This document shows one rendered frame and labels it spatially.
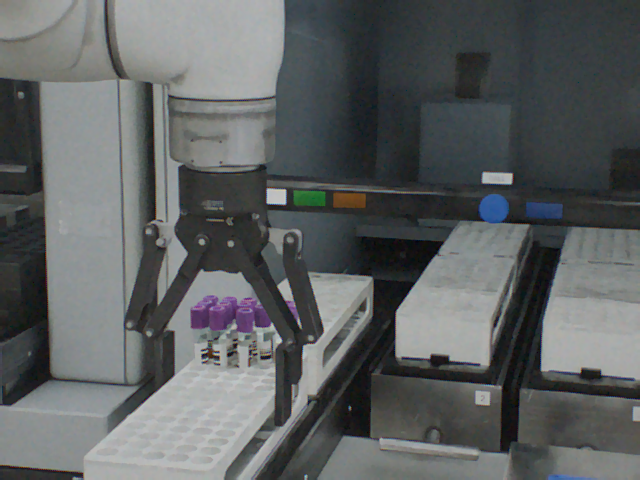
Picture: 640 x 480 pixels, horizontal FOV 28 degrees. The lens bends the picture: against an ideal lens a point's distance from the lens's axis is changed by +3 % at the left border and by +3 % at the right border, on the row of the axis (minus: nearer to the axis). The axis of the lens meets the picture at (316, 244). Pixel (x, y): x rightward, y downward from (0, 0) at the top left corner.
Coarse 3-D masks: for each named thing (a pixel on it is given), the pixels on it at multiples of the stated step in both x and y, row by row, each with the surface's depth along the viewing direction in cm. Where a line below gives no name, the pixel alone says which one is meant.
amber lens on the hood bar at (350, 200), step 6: (336, 192) 136; (342, 192) 136; (336, 198) 136; (342, 198) 136; (348, 198) 136; (354, 198) 135; (360, 198) 135; (336, 204) 136; (342, 204) 136; (348, 204) 136; (354, 204) 136; (360, 204) 135
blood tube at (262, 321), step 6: (258, 306) 116; (258, 312) 115; (264, 312) 115; (258, 318) 116; (264, 318) 115; (258, 324) 116; (264, 324) 116; (270, 324) 116; (258, 330) 116; (264, 330) 116; (258, 336) 116; (264, 336) 116; (270, 336) 117; (258, 342) 116; (264, 342) 116; (270, 342) 116; (258, 348) 116; (264, 348) 116; (270, 348) 117; (258, 354) 117; (264, 354) 116; (270, 354) 117; (258, 360) 117; (264, 360) 117; (270, 360) 117
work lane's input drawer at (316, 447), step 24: (384, 312) 154; (360, 336) 142; (384, 336) 149; (360, 360) 138; (336, 384) 129; (360, 384) 136; (312, 408) 119; (336, 408) 125; (312, 432) 116; (336, 432) 125; (288, 456) 111; (312, 456) 116
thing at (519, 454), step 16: (512, 448) 109; (528, 448) 110; (544, 448) 110; (560, 448) 110; (512, 464) 106; (528, 464) 106; (544, 464) 106; (560, 464) 106; (576, 464) 106; (592, 464) 106; (608, 464) 106; (624, 464) 107
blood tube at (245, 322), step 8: (240, 312) 114; (248, 312) 114; (240, 320) 114; (248, 320) 114; (240, 328) 114; (248, 328) 114; (240, 336) 114; (248, 336) 114; (240, 344) 115; (248, 344) 115; (240, 352) 115; (248, 352) 115; (240, 360) 115; (248, 360) 115; (240, 368) 115
